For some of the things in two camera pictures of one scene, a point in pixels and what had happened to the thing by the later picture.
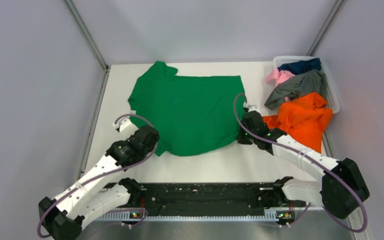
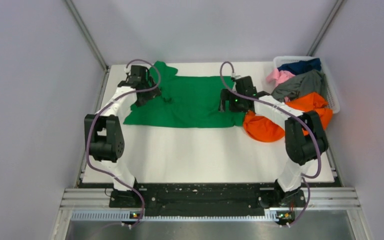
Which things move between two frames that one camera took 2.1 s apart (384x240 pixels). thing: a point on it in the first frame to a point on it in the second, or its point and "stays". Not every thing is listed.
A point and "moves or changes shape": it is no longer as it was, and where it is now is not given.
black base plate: (202, 199) stays
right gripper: (241, 139) to (226, 95)
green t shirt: (188, 115) moves or changes shape
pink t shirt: (277, 76) stays
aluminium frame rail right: (325, 27) stays
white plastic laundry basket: (331, 94) stays
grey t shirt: (297, 86) stays
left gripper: (129, 138) to (151, 93)
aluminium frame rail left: (87, 34) stays
